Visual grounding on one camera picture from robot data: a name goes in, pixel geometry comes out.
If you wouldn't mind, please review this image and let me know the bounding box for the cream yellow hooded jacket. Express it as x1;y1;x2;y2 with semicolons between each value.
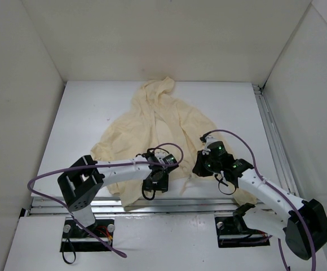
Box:
91;76;258;212

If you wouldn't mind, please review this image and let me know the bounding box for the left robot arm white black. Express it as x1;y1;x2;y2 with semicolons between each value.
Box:
58;151;179;237

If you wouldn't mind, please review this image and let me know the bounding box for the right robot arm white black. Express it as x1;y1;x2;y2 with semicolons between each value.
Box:
193;137;327;260

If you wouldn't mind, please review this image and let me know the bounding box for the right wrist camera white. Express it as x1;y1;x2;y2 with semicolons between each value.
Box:
200;134;218;150

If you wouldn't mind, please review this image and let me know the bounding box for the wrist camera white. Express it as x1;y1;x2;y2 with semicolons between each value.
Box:
200;134;218;150
142;148;167;164

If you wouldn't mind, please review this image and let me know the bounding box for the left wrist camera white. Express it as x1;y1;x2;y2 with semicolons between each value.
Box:
142;148;167;164

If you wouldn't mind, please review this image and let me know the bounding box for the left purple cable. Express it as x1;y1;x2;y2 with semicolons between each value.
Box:
27;143;184;258

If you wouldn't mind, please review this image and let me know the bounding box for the purple cable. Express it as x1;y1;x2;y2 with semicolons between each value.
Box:
27;143;184;258
202;129;319;271

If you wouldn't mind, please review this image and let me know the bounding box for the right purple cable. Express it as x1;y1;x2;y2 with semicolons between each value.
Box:
202;129;319;271

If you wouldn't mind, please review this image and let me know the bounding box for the aluminium side rail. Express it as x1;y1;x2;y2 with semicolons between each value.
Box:
252;84;327;271

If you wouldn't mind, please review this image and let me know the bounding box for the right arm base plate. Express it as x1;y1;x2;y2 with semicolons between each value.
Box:
214;203;270;248

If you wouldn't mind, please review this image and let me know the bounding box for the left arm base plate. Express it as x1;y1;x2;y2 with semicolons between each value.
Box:
60;218;114;252

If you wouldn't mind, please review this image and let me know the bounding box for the aluminium front rail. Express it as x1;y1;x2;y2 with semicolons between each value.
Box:
19;197;266;218

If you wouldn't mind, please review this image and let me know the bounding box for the black loop cable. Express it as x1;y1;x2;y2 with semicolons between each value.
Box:
61;250;77;265

